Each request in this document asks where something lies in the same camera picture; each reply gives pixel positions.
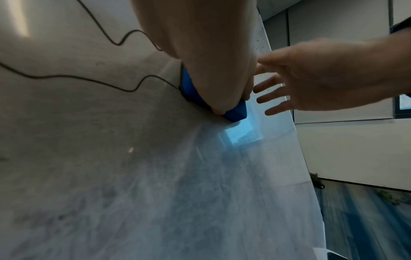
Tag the person's right hand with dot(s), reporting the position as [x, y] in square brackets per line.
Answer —
[327, 73]

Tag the person's left hand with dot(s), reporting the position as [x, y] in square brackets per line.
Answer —
[202, 38]

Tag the blue whiteboard eraser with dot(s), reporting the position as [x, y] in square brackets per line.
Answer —
[192, 90]

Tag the white whiteboard with wavy lines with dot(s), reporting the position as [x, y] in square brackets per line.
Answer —
[112, 165]

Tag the beige roller blind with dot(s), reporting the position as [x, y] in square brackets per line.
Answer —
[334, 22]

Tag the window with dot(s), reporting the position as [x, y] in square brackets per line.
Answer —
[405, 102]

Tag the green potted plant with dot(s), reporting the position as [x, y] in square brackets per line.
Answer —
[316, 180]

